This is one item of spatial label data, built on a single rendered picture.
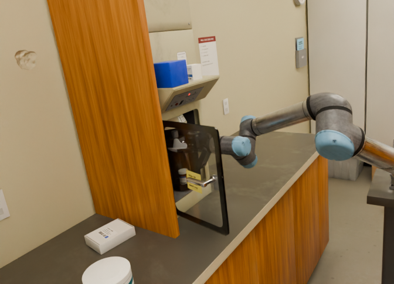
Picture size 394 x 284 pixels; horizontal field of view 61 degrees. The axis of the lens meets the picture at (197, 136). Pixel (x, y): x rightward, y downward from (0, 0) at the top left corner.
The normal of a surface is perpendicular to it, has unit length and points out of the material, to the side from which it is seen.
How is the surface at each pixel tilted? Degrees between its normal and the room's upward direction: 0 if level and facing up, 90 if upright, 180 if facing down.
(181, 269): 0
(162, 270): 0
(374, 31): 90
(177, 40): 90
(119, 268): 0
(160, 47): 90
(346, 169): 96
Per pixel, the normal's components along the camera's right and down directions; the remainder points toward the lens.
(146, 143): -0.58, 0.29
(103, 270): -0.12, -0.95
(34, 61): 0.78, 0.04
